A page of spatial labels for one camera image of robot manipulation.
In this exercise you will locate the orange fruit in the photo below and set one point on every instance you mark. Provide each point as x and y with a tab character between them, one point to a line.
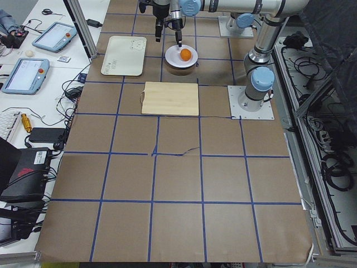
185	54

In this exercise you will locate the black power adapter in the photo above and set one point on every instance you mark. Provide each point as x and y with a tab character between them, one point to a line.
94	23

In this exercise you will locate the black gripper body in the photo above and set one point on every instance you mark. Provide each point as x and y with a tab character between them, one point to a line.
177	24
160	10

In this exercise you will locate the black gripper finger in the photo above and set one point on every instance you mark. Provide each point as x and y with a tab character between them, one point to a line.
178	36
158	29

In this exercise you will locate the white round plate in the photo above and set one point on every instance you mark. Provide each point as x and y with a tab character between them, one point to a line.
173	56

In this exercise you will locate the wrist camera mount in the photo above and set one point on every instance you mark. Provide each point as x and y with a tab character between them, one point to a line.
143	5

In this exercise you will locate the lower blue teach pendant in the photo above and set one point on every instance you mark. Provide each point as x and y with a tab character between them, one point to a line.
26	77

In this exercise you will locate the bamboo cutting board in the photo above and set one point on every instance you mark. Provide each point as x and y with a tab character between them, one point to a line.
173	99

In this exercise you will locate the cream bear tray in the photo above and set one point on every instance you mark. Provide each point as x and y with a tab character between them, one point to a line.
124	56

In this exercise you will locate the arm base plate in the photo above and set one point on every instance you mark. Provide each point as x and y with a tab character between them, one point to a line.
240	27
241	107

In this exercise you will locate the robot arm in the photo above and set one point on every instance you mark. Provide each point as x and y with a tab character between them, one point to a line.
187	8
274	13

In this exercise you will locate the white keyboard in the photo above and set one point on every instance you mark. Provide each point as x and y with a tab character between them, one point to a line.
9	122

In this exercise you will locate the black flat power brick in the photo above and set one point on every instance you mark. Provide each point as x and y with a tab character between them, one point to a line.
46	135

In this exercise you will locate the aluminium frame post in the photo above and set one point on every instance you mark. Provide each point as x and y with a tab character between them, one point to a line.
76	14

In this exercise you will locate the gold cylindrical tool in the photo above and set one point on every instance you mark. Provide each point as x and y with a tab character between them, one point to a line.
26	123

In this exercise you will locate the blue teach pendant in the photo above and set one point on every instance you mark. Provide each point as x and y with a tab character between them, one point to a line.
26	77
56	37

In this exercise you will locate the black scissors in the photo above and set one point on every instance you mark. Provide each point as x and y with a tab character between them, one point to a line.
48	11

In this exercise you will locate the black computer box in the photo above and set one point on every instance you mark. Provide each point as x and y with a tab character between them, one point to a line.
23	173

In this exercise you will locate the upper blue teach pendant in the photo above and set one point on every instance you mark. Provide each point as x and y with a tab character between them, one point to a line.
56	37

